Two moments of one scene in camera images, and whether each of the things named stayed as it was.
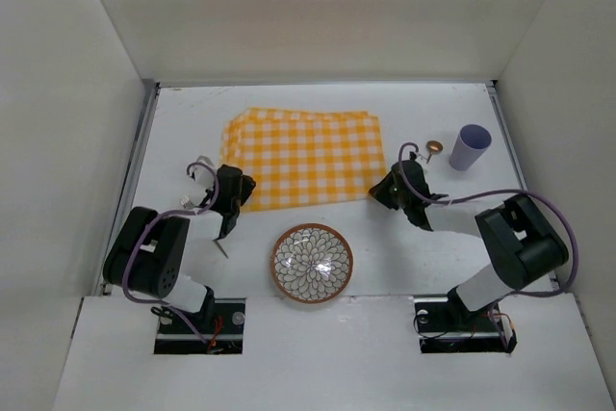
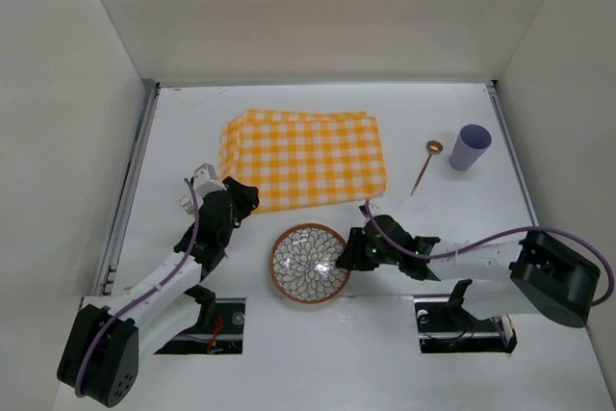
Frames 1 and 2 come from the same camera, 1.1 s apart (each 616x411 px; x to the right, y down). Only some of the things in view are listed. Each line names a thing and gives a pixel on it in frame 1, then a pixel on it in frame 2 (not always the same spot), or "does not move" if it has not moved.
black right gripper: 388,191 → 359,245
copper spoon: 433,146 does not move
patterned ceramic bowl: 312,263 does not move
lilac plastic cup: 472,142 does not move
